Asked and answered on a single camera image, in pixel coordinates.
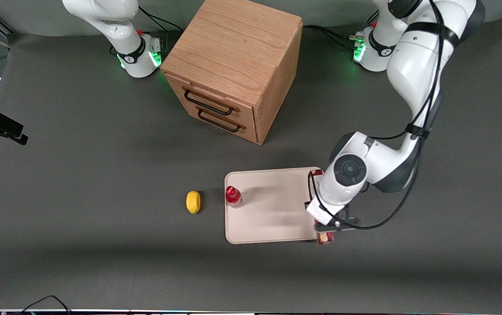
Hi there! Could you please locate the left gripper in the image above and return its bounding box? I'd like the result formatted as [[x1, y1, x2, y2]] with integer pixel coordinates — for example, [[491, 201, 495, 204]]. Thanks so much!
[[305, 196, 362, 233]]

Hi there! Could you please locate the red cookie box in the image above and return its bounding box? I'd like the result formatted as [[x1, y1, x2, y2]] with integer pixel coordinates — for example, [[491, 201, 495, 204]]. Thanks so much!
[[308, 169, 335, 245]]

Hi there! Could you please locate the beige plastic tray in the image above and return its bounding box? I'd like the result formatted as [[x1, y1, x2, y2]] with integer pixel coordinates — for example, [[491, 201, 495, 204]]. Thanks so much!
[[224, 167, 327, 245]]

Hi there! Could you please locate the small red-capped bottle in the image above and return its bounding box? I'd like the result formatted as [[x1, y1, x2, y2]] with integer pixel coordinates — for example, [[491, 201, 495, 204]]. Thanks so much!
[[225, 185, 243, 209]]

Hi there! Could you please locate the wooden drawer front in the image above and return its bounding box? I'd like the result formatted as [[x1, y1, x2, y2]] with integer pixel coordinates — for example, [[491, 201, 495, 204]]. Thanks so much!
[[173, 100, 258, 145], [165, 73, 257, 128]]

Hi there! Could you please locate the yellow lemon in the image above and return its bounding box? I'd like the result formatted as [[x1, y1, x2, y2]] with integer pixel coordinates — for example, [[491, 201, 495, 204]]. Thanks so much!
[[186, 190, 202, 215]]

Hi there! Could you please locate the wooden two-drawer cabinet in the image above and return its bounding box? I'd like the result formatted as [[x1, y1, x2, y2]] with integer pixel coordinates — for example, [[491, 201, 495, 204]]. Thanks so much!
[[160, 0, 303, 146]]

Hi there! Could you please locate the black metal drawer handle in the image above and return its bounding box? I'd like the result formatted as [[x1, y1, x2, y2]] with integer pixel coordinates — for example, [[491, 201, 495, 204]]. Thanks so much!
[[197, 109, 241, 133], [184, 89, 234, 116]]

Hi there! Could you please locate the black cable at table edge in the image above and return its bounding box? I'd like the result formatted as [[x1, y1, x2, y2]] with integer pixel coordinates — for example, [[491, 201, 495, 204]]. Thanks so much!
[[14, 295, 73, 315]]

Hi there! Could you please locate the black left base cable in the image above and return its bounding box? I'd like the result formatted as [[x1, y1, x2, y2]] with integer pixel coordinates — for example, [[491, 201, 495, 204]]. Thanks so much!
[[302, 12, 380, 51]]

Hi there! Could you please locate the black base cable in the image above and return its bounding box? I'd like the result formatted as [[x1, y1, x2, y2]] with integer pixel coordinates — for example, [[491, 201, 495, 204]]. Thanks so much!
[[302, 12, 380, 51], [110, 6, 187, 56]]

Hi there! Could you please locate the black right base cable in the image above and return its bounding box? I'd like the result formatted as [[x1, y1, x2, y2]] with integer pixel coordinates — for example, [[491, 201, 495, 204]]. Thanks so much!
[[110, 6, 187, 56]]

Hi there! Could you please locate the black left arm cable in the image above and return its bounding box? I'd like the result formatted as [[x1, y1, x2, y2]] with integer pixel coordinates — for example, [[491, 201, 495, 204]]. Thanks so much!
[[309, 0, 447, 231]]

